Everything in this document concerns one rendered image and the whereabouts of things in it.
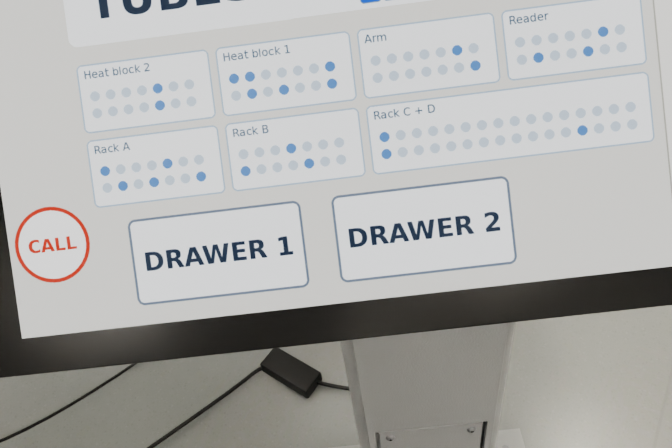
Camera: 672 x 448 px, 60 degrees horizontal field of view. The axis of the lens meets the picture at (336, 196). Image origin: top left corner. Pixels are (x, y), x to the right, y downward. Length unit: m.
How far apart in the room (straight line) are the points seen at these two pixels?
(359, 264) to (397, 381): 0.29
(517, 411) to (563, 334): 0.24
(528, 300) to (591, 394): 1.12
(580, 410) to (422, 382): 0.86
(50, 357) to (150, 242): 0.08
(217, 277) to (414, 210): 0.11
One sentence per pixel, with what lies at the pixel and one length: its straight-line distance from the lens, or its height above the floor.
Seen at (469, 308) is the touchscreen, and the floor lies 0.97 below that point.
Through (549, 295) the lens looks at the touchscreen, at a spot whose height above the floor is 0.97.
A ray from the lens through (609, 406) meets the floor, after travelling 1.44.
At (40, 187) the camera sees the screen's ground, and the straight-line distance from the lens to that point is 0.35.
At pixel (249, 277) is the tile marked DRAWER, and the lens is 0.32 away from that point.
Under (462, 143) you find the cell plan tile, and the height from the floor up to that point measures 1.04.
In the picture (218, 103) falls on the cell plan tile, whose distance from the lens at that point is 0.32.
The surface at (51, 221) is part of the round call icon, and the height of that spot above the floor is 1.03.
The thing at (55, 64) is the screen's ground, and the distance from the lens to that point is 0.35.
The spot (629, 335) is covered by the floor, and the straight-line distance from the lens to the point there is 1.56.
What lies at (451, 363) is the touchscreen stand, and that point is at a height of 0.74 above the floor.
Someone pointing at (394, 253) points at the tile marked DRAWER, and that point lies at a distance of 0.31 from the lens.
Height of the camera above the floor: 1.23
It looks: 42 degrees down
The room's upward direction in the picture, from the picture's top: 9 degrees counter-clockwise
